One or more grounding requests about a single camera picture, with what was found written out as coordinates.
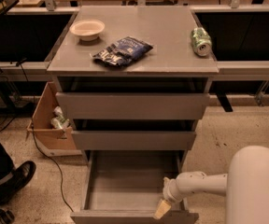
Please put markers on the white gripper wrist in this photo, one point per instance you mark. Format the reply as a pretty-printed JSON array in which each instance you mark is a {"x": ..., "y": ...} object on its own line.
[{"x": 171, "y": 190}]

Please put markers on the grey bottom drawer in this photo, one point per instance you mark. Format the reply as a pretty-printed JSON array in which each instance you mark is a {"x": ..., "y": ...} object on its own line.
[{"x": 124, "y": 187}]

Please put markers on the grey drawer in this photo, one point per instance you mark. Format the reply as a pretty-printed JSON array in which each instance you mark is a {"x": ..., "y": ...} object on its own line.
[
  {"x": 133, "y": 98},
  {"x": 124, "y": 187},
  {"x": 109, "y": 134}
]

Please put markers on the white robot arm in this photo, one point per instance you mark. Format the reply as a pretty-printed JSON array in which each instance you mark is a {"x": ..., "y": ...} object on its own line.
[{"x": 245, "y": 187}]

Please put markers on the grey middle drawer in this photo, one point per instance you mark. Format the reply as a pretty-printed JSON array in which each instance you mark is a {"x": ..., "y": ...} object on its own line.
[{"x": 109, "y": 134}]

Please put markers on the grey drawer cabinet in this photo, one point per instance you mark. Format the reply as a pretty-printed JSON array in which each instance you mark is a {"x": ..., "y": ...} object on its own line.
[{"x": 167, "y": 29}]

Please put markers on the grey top drawer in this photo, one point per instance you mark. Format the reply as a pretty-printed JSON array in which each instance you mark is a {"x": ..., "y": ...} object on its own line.
[{"x": 133, "y": 98}]

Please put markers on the cans in cardboard box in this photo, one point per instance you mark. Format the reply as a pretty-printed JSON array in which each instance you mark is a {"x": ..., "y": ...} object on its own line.
[{"x": 59, "y": 121}]

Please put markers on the brown cardboard box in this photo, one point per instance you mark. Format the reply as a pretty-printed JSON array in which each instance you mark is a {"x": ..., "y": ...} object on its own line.
[{"x": 40, "y": 124}]

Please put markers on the black chair caster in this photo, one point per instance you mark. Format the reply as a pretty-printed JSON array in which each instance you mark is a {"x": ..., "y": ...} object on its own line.
[{"x": 6, "y": 217}]

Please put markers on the blue chip bag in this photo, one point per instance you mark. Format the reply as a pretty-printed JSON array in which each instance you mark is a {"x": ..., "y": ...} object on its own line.
[{"x": 123, "y": 52}]

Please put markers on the black shoe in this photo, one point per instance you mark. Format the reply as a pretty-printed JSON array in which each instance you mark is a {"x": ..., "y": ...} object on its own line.
[{"x": 15, "y": 181}]

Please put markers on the green soda can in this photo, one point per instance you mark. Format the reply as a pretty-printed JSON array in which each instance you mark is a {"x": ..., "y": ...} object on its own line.
[{"x": 201, "y": 41}]

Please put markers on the white paper bowl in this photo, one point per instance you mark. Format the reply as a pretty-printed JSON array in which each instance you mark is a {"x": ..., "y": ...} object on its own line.
[{"x": 87, "y": 30}]

